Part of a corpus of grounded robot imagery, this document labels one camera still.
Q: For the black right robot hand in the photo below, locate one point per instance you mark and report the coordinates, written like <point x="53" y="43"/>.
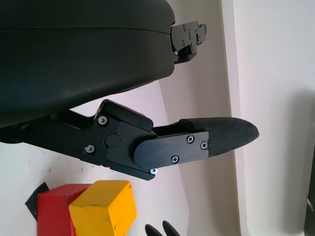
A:
<point x="169" y="229"/>

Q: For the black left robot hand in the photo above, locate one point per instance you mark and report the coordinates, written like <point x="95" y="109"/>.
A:
<point x="73" y="49"/>

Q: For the yellow wooden block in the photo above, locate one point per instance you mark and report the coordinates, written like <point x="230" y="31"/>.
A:
<point x="105" y="209"/>

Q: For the red wooden block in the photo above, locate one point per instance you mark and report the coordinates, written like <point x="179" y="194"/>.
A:
<point x="51" y="211"/>

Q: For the black tape strip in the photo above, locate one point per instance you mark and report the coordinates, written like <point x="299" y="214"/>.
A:
<point x="33" y="201"/>

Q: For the dark furniture piece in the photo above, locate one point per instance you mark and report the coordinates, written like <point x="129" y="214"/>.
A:
<point x="307" y="147"/>

